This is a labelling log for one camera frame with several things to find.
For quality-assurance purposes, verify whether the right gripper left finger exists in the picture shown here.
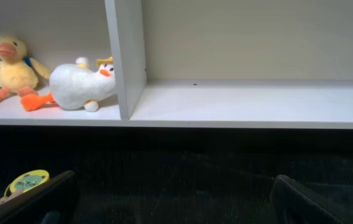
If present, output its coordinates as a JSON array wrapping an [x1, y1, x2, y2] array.
[[0, 170, 80, 224]]

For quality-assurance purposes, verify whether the white plush goose with hat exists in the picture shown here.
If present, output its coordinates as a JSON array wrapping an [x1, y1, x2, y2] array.
[[20, 56, 117, 113]]

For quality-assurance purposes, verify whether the yellow wooden rattle drum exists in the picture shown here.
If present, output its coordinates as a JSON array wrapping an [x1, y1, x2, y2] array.
[[0, 169, 51, 206]]

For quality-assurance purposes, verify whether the white shelf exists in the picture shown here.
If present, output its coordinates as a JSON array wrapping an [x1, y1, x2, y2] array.
[[0, 0, 353, 130]]

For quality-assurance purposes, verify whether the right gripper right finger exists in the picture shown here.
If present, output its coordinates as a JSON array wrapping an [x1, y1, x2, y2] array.
[[269, 174, 353, 224]]

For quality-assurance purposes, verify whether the yellow plush duck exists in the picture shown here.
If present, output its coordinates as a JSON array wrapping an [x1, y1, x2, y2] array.
[[0, 35, 53, 105]]

